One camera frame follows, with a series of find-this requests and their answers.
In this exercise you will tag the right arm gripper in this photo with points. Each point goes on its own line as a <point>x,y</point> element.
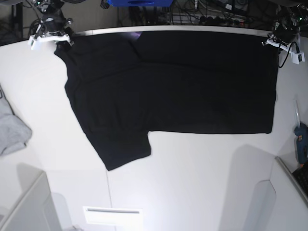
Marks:
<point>54,23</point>

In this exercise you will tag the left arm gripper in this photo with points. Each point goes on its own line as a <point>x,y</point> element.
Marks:
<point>286,33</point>

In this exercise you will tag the black T-shirt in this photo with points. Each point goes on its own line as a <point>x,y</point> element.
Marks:
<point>121,88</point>

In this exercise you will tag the blue box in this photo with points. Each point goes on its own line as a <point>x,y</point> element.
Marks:
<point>140,3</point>

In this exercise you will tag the blue glue gun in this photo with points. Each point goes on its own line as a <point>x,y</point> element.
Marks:
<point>301,132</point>

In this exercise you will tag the grey folded cloth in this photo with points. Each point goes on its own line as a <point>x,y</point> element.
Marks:
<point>14,133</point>

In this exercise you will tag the black keyboard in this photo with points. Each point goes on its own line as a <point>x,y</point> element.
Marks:
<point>300,176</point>

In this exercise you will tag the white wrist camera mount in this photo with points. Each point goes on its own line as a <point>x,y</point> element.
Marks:
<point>35,42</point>
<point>293,49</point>

